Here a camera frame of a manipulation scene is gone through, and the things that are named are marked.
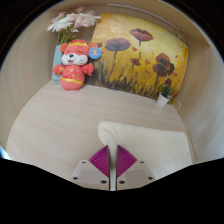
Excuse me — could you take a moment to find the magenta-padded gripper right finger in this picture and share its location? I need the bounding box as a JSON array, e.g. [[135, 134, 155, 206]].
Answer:
[[116, 144, 157, 191]]

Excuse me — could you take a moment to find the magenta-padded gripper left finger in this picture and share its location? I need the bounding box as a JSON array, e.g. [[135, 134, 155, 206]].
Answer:
[[71, 144, 111, 192]]

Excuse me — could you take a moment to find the white towel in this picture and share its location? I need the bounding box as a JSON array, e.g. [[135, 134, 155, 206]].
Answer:
[[97, 120, 197, 192]]

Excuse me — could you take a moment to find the small plant in white pot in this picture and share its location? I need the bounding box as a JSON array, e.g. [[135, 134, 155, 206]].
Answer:
[[156, 82, 174, 108]]

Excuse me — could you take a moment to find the yellow poppy flower painting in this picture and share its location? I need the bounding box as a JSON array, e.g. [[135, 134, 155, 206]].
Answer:
[[87, 13, 190, 104]]

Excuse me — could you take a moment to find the red plush mouse toy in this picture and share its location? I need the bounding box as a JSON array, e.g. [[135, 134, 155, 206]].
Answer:
[[52, 38, 103, 92]]

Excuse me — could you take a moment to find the light blue vase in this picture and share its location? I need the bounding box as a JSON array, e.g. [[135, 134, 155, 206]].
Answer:
[[51, 44, 64, 86]]

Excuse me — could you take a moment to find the pink and white flower bouquet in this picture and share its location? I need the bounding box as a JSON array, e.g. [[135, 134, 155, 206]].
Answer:
[[46, 5, 102, 46]]

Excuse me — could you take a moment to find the white cable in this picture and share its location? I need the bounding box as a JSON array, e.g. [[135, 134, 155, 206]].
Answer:
[[172, 99, 183, 111]]

